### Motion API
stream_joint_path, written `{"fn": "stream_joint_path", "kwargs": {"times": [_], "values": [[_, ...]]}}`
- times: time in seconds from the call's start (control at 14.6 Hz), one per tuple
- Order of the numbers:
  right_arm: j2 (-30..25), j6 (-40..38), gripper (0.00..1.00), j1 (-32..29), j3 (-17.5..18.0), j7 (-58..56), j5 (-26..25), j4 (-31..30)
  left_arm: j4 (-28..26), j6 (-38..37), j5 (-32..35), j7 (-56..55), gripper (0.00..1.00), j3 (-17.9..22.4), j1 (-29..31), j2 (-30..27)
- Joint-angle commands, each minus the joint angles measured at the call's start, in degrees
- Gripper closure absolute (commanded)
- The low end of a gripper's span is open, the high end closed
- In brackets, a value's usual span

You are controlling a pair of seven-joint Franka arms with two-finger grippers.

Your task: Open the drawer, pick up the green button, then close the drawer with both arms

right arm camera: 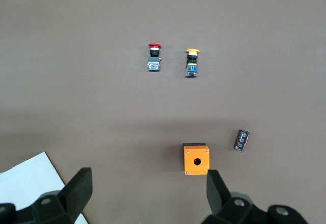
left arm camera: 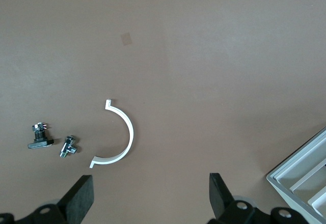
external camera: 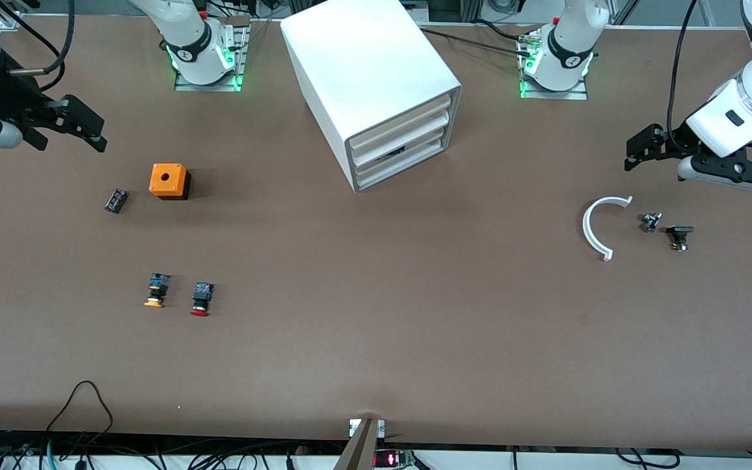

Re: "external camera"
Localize black cable across table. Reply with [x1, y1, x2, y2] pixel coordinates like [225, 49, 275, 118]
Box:
[415, 20, 540, 59]

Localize black looped cable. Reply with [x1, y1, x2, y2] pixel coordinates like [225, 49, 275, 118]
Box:
[46, 381, 114, 435]

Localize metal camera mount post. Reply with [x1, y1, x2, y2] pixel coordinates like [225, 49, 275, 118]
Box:
[334, 418, 386, 470]

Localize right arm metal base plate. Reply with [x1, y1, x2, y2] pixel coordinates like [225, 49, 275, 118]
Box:
[174, 25, 247, 92]

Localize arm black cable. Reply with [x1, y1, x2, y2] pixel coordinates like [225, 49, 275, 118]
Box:
[666, 0, 700, 154]
[0, 0, 76, 92]

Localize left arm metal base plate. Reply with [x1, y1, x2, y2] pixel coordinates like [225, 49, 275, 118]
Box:
[518, 33, 589, 101]

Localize white curved plastic piece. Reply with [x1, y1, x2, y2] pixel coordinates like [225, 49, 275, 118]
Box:
[582, 196, 634, 262]

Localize circuit board with red light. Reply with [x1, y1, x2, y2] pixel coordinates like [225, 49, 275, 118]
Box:
[374, 449, 416, 468]

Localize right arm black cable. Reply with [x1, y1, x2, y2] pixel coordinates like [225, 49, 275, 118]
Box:
[0, 0, 76, 92]

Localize black knob part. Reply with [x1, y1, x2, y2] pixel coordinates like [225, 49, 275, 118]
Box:
[666, 225, 695, 253]

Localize red push button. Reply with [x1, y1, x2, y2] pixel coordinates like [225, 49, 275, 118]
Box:
[190, 282, 215, 318]

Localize yellow push button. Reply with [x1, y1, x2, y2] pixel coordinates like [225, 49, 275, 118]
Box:
[144, 274, 172, 309]

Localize orange button box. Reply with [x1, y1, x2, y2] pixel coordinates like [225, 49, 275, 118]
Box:
[149, 163, 192, 201]

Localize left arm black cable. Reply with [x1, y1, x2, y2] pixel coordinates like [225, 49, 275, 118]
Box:
[666, 0, 700, 154]

